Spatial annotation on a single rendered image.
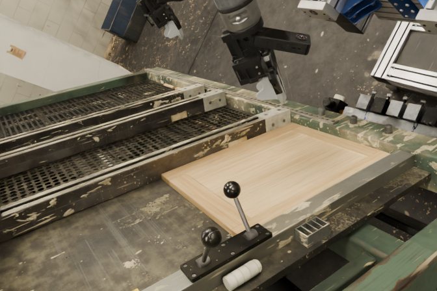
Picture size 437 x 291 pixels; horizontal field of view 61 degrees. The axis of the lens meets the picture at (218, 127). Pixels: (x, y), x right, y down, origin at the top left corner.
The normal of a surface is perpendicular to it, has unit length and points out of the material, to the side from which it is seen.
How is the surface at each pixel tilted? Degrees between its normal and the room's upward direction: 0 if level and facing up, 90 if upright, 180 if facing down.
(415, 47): 0
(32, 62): 90
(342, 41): 0
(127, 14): 90
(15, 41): 90
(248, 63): 71
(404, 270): 55
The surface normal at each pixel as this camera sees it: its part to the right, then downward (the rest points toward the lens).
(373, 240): -0.12, -0.93
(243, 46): -0.08, 0.65
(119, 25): 0.55, 0.25
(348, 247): -0.82, 0.30
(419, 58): -0.74, -0.29
